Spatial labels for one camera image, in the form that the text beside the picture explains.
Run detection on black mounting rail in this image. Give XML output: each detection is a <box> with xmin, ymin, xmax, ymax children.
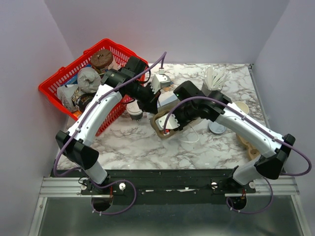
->
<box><xmin>81</xmin><ymin>169</ymin><xmax>270</xmax><ymax>205</ymax></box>

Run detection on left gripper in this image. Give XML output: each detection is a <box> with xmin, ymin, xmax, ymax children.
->
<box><xmin>126</xmin><ymin>82</ymin><xmax>161</xmax><ymax>115</ymax></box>

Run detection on grey straw holder cup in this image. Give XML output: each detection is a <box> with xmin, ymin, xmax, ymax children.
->
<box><xmin>201</xmin><ymin>82</ymin><xmax>222</xmax><ymax>97</ymax></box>

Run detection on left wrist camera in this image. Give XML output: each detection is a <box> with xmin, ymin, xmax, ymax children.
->
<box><xmin>150</xmin><ymin>74</ymin><xmax>171</xmax><ymax>93</ymax></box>

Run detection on grey crumpled paper bag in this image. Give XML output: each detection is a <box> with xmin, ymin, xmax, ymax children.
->
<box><xmin>77</xmin><ymin>67</ymin><xmax>101</xmax><ymax>93</ymax></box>

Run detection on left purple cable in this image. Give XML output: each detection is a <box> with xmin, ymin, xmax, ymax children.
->
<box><xmin>53</xmin><ymin>51</ymin><xmax>167</xmax><ymax>216</ymax></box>

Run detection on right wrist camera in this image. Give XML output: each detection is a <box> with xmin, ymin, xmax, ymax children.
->
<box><xmin>155</xmin><ymin>114</ymin><xmax>180</xmax><ymax>135</ymax></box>

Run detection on white paper bag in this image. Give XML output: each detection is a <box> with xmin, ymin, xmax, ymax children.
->
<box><xmin>150</xmin><ymin>82</ymin><xmax>211</xmax><ymax>140</ymax></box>

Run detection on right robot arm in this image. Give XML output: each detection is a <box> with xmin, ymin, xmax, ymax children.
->
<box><xmin>173</xmin><ymin>81</ymin><xmax>295</xmax><ymax>193</ymax></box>

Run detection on white coffee cup lid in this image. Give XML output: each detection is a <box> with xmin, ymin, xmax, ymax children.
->
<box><xmin>126</xmin><ymin>101</ymin><xmax>143</xmax><ymax>116</ymax></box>

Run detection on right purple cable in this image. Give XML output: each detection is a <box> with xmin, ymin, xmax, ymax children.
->
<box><xmin>163</xmin><ymin>96</ymin><xmax>313</xmax><ymax>215</ymax></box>

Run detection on black labelled tub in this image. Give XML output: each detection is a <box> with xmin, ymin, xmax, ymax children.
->
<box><xmin>76</xmin><ymin>93</ymin><xmax>95</xmax><ymax>113</ymax></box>

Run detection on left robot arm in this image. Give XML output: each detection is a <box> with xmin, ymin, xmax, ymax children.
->
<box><xmin>53</xmin><ymin>55</ymin><xmax>165</xmax><ymax>194</ymax></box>

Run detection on brown cardboard cup carrier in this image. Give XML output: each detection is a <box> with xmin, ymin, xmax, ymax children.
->
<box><xmin>236</xmin><ymin>134</ymin><xmax>260</xmax><ymax>160</ymax></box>

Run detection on red plastic shopping basket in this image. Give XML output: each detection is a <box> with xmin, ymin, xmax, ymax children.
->
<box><xmin>38</xmin><ymin>38</ymin><xmax>149</xmax><ymax>136</ymax></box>

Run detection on purple cable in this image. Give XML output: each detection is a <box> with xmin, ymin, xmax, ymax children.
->
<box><xmin>163</xmin><ymin>96</ymin><xmax>313</xmax><ymax>215</ymax></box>
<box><xmin>53</xmin><ymin>51</ymin><xmax>167</xmax><ymax>216</ymax></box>

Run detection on white printed plastic bag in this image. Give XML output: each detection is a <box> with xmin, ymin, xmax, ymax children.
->
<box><xmin>57</xmin><ymin>84</ymin><xmax>85</xmax><ymax>112</ymax></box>

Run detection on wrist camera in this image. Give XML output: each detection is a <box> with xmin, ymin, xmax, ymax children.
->
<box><xmin>150</xmin><ymin>74</ymin><xmax>171</xmax><ymax>93</ymax></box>
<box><xmin>155</xmin><ymin>114</ymin><xmax>180</xmax><ymax>135</ymax></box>

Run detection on brown round lid container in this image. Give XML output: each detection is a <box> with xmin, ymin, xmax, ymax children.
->
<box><xmin>90</xmin><ymin>49</ymin><xmax>114</xmax><ymax>70</ymax></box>

